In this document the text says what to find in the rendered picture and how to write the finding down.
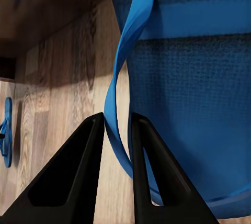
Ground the sandal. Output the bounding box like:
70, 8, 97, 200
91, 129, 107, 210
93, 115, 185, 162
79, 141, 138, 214
0, 98, 12, 167
104, 0, 251, 219

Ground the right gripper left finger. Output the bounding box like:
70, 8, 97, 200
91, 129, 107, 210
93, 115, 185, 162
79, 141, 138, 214
0, 112, 105, 224

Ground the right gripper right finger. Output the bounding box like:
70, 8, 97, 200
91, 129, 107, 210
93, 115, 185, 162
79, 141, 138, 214
131, 112, 219, 224

